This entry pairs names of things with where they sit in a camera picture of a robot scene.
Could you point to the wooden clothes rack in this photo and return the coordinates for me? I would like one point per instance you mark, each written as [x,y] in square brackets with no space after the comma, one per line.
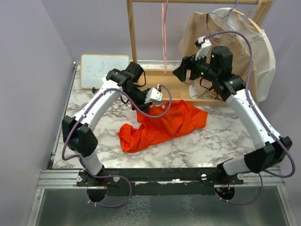
[180,90]

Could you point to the blue wire hanger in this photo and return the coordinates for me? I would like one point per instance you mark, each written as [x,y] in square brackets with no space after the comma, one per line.
[223,17]

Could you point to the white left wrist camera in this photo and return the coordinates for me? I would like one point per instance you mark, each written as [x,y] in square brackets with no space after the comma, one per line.
[153,96]

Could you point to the beige t-shirt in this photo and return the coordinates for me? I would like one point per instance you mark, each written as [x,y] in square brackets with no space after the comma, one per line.
[242,65]

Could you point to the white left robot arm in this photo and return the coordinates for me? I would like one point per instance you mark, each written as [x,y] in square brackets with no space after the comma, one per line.
[78,130]

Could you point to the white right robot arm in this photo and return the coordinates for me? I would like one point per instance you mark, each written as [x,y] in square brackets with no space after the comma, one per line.
[268,143]

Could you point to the small whiteboard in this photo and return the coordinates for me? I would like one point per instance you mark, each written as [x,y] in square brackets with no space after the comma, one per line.
[94,68]

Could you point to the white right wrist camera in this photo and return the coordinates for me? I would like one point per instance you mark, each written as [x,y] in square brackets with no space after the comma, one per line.
[203,46]

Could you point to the aluminium table frame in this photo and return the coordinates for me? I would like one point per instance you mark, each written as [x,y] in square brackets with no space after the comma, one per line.
[261,200]

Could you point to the wooden hanger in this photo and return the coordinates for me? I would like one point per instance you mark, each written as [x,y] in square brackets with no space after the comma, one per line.
[253,24]

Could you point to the white t-shirt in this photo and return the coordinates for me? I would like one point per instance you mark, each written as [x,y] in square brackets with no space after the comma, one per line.
[263,56]

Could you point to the pink wire hanger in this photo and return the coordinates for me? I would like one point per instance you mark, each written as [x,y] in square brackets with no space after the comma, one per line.
[164,6]

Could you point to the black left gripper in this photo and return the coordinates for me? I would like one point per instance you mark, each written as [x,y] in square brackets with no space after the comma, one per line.
[144,107]

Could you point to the black mounting rail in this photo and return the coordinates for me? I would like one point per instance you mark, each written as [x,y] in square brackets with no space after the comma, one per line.
[157,181]

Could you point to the orange t-shirt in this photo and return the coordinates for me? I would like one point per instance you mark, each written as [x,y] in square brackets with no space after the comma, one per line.
[181,119]

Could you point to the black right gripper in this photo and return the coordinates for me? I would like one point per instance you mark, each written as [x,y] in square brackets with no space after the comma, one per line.
[188,63]

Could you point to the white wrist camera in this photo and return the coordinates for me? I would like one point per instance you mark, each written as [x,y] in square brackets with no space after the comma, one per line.
[153,96]
[203,46]

